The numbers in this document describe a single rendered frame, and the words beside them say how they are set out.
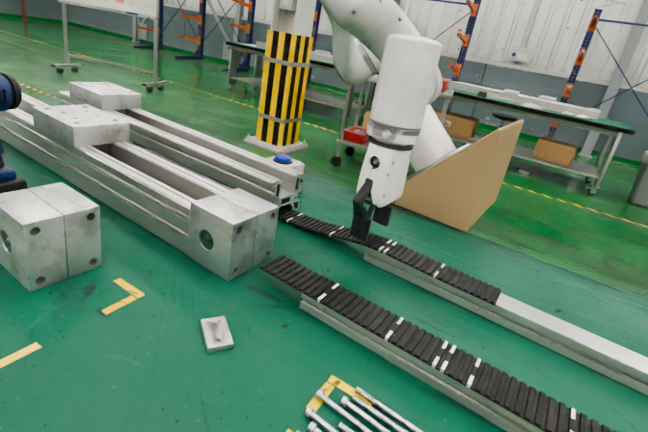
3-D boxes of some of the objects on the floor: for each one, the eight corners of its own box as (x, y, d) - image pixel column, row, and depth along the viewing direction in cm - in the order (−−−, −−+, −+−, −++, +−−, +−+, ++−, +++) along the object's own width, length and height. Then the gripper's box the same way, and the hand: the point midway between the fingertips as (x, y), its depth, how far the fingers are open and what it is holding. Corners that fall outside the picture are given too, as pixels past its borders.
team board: (50, 72, 560) (38, -89, 491) (77, 71, 606) (69, -77, 537) (148, 94, 541) (149, -71, 472) (168, 90, 588) (172, -61, 518)
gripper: (392, 124, 74) (372, 210, 80) (345, 134, 59) (325, 237, 66) (431, 136, 70) (407, 224, 76) (391, 148, 56) (364, 256, 62)
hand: (370, 224), depth 71 cm, fingers open, 8 cm apart
